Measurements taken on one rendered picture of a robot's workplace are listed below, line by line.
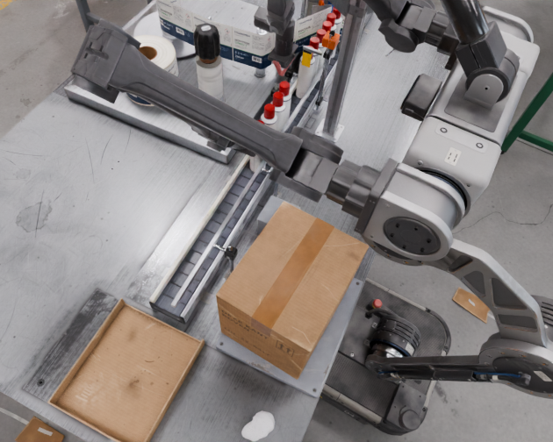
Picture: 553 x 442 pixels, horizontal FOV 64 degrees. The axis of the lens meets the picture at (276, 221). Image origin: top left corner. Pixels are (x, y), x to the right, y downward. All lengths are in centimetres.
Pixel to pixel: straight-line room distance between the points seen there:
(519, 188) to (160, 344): 231
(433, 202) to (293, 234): 45
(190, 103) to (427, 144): 37
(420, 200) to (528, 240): 212
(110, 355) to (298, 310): 55
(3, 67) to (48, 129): 176
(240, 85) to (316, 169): 105
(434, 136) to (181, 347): 85
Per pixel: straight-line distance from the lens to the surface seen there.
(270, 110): 137
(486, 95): 84
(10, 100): 327
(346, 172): 73
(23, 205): 161
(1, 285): 149
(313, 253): 105
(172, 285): 128
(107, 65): 69
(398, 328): 181
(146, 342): 129
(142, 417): 125
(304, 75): 164
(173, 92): 69
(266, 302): 99
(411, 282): 238
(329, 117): 162
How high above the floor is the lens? 205
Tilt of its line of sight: 58 degrees down
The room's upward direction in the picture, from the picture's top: 7 degrees clockwise
